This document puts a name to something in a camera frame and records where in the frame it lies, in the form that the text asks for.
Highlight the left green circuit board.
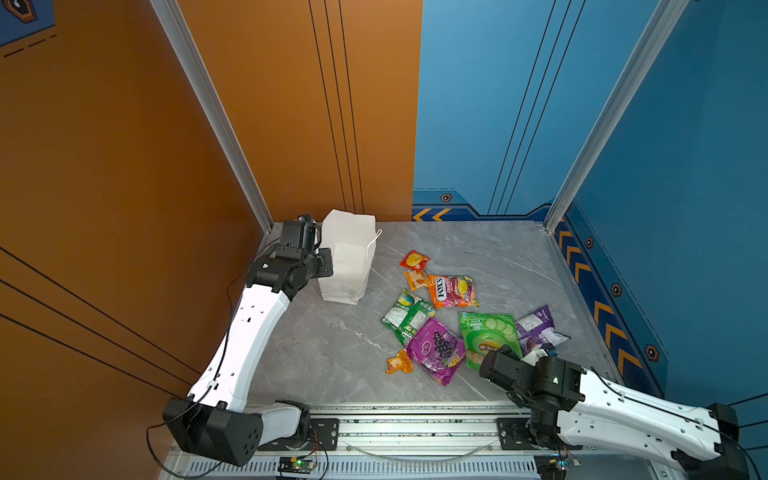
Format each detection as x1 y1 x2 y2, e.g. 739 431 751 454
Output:
276 456 318 479

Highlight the red snack packet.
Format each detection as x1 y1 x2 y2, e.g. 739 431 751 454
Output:
399 250 431 272

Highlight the right aluminium corner post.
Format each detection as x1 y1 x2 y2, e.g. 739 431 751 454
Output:
543 0 689 235

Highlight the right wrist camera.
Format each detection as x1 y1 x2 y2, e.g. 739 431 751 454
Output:
522 343 557 366

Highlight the green cucumber chips bag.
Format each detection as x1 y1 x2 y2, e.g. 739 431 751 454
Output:
459 312 524 370

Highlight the white paper bag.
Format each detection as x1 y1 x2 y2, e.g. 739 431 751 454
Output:
318 210 381 305

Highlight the left aluminium corner post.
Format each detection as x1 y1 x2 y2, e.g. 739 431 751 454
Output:
149 0 274 234

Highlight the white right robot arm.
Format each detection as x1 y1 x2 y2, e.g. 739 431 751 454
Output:
479 347 760 479

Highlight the purple grape candy bag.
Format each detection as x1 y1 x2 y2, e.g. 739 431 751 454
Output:
406 317 466 386

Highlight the aluminium corner post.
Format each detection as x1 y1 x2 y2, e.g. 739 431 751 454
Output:
149 0 274 234
543 0 689 235

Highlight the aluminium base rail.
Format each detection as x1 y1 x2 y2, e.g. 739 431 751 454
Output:
159 401 685 479

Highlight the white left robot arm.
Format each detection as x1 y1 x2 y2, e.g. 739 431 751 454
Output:
162 215 333 466

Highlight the purple white snack bag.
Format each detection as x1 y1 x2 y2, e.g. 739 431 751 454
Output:
515 305 571 355

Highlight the green circuit board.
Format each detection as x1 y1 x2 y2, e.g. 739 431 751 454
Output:
534 455 581 480
276 456 318 479

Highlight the small orange snack packet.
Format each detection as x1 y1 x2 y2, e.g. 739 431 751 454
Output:
405 270 429 291

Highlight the green white snack bag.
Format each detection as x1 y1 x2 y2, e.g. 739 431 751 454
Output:
381 289 436 347

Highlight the right green circuit board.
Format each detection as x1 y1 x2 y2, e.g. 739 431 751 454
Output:
534 455 581 480

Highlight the small orange candy wrapper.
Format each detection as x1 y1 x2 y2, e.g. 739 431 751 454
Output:
386 349 414 375

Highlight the orange Fox's candy bag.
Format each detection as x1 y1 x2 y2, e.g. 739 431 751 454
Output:
427 275 479 309

